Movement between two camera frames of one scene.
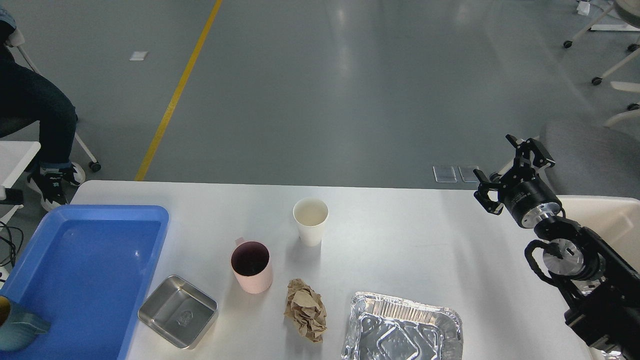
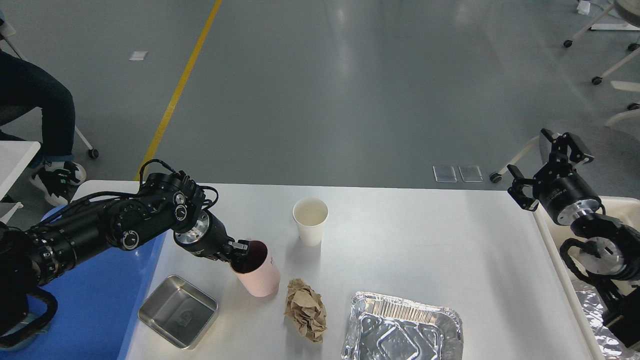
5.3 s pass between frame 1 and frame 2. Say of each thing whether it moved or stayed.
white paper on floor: stayed
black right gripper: moved
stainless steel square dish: stayed
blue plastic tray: stayed
